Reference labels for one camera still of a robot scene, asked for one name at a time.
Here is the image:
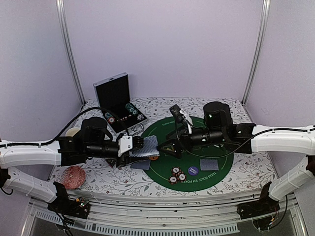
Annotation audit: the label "black triangular card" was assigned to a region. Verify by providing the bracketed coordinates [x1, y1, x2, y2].
[106, 159, 116, 168]

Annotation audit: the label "aluminium frame post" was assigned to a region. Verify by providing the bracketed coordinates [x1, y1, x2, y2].
[242, 0, 271, 106]
[56, 0, 86, 105]

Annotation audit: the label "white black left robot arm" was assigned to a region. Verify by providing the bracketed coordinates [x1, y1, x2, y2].
[0, 117, 144, 213]

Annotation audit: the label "dealt playing card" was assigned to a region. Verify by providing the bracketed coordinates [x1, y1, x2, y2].
[200, 159, 219, 171]
[130, 159, 151, 170]

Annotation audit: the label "purple small blind button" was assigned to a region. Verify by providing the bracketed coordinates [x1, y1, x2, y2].
[188, 166, 199, 176]

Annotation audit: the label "blue chips in case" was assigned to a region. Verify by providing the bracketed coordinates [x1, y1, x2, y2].
[136, 114, 145, 121]

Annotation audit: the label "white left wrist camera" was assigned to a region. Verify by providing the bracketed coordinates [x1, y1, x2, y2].
[118, 134, 133, 157]

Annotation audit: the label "orange big blind button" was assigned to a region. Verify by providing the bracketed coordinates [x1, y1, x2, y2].
[149, 156, 159, 161]

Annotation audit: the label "right poker chip stack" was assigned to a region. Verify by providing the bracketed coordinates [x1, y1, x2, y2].
[125, 103, 138, 116]

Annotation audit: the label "red patterned bowl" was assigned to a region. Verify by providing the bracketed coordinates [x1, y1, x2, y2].
[61, 166, 86, 189]

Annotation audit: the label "right aluminium frame post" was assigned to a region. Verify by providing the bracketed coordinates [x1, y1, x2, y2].
[242, 0, 271, 106]

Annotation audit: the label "white ceramic mug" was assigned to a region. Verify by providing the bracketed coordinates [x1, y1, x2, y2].
[65, 127, 80, 137]

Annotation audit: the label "aluminium front rail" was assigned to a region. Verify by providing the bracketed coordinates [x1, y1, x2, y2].
[24, 189, 306, 236]

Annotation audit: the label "left poker chip stack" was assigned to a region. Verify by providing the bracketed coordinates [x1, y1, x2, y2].
[104, 112, 116, 124]

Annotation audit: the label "left aluminium frame post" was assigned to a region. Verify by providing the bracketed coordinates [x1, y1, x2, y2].
[56, 0, 86, 105]

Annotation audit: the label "round green poker mat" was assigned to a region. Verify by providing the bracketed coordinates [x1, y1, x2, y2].
[139, 115, 234, 192]

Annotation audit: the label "red black 100 chip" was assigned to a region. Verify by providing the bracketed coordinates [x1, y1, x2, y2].
[171, 167, 181, 176]

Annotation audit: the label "aluminium poker chip case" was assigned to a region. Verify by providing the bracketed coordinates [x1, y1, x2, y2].
[94, 72, 147, 135]

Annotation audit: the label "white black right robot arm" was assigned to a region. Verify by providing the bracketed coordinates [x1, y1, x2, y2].
[157, 102, 315, 214]

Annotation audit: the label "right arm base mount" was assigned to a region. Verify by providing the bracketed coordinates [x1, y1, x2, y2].
[237, 194, 280, 219]

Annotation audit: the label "poker chip stack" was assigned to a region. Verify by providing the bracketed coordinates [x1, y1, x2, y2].
[104, 112, 116, 124]
[125, 103, 138, 116]

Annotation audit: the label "row of dice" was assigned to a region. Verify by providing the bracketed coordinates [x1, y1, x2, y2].
[119, 117, 129, 122]

